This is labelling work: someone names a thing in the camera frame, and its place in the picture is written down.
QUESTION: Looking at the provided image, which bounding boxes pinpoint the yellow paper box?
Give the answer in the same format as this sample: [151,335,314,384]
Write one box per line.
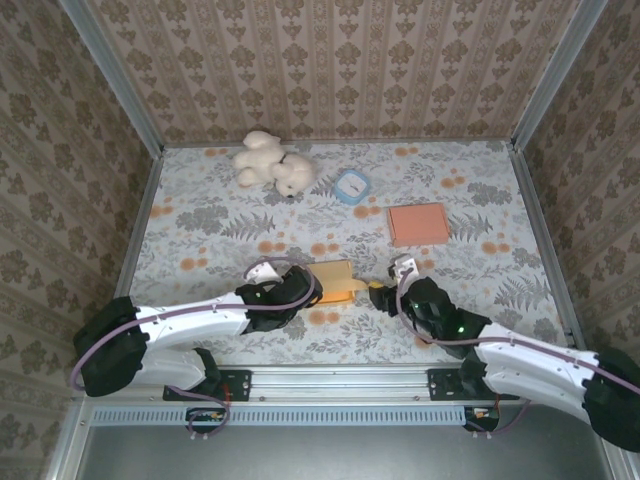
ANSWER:
[305,259,370,307]

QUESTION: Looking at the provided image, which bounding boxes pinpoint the pink paper box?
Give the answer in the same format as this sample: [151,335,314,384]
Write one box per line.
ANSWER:
[386,201,452,248]

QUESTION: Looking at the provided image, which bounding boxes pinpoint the white plush toy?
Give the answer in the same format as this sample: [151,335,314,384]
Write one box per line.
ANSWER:
[233,130,319,199]

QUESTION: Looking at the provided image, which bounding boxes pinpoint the grey metal sheet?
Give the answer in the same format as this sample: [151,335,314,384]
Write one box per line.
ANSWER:
[74,423,617,480]

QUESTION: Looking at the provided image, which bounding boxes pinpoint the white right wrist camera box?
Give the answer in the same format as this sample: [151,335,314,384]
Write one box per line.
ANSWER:
[388,253,418,282]

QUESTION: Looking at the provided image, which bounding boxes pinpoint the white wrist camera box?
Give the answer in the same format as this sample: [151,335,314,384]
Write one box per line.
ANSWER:
[244,258,282,285]
[388,253,418,282]

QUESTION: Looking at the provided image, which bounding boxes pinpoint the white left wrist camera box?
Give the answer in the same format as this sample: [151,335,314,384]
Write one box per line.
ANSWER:
[244,258,282,285]

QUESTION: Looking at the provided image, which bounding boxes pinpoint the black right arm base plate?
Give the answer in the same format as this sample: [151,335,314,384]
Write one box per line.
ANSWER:
[428,368,522,403]

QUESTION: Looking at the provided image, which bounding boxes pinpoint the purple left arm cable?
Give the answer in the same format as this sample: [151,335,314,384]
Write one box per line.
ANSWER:
[71,256,317,442]

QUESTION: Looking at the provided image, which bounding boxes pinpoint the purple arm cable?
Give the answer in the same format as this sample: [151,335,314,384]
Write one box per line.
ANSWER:
[394,267,640,437]
[71,256,317,442]

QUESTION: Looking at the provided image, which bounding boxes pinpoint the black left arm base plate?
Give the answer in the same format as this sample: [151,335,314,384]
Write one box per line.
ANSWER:
[163,368,253,403]

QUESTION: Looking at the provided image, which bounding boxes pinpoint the aluminium frame rail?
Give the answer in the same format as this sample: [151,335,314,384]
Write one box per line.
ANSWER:
[73,363,610,402]

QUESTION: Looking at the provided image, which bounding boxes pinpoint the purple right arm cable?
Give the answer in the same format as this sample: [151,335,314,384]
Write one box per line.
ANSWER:
[394,267,640,437]

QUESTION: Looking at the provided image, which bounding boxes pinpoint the grey slotted cable duct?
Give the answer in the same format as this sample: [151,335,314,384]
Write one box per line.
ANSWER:
[92,405,467,427]

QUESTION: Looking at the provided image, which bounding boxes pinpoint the aluminium side rail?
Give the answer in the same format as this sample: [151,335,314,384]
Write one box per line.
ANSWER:
[508,144,592,364]
[102,149,167,311]

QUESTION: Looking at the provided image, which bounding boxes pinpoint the aluminium frame post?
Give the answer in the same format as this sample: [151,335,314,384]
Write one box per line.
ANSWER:
[58,0,166,157]
[510,0,610,152]

